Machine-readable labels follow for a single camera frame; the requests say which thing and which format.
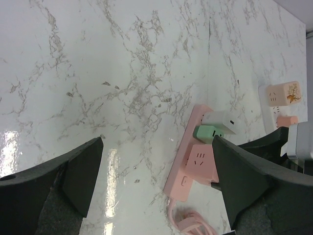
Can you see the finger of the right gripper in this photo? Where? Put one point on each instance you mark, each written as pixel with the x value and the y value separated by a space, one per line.
pixel 269 146
pixel 216 186

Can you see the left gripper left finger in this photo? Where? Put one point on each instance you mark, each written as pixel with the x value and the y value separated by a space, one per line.
pixel 51 198

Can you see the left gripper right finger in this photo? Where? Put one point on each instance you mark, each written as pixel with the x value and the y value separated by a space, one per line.
pixel 261 197

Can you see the pink cube socket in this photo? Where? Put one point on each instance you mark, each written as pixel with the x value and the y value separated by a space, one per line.
pixel 201 164

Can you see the small salmon charger plug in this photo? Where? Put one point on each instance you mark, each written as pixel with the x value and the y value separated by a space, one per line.
pixel 286 121

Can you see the white triangular power strip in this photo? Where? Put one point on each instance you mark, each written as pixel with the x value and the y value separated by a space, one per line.
pixel 269 114

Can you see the pink power strip with cord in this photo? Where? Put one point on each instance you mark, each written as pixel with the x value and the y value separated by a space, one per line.
pixel 178 184

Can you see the white charger adapter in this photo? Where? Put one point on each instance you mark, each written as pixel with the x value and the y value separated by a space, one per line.
pixel 227 122

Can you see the green cube plug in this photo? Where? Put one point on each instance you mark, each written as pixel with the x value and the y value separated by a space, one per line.
pixel 206 133

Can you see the beige deer cube socket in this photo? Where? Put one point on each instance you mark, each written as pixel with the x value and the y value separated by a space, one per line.
pixel 284 94

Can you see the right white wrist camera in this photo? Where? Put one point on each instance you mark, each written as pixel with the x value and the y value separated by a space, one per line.
pixel 300 143

